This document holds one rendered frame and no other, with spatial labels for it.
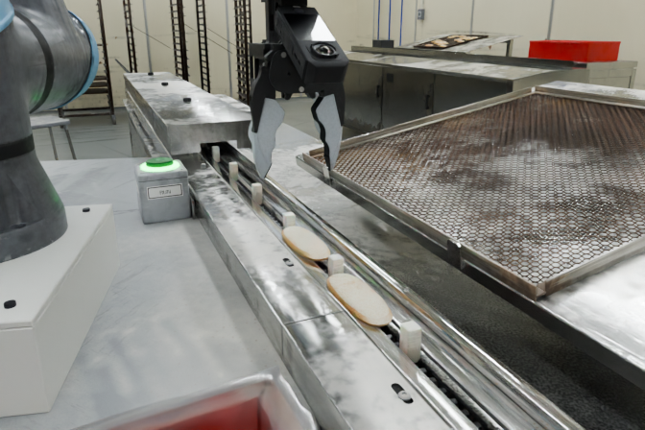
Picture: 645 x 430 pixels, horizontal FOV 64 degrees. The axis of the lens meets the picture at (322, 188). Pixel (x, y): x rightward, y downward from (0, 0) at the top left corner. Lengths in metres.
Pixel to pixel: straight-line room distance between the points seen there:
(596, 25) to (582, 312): 4.66
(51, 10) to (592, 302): 0.59
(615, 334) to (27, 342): 0.42
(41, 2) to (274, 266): 0.37
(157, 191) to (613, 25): 4.48
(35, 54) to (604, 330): 0.55
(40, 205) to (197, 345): 0.20
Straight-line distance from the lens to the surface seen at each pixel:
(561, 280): 0.47
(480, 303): 0.58
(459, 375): 0.42
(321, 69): 0.50
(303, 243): 0.59
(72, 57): 0.65
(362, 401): 0.37
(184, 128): 1.02
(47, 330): 0.45
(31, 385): 0.46
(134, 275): 0.64
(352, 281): 0.51
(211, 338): 0.51
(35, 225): 0.54
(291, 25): 0.55
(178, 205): 0.79
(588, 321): 0.44
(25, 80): 0.56
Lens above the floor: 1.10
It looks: 17 degrees down
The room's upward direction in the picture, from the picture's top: straight up
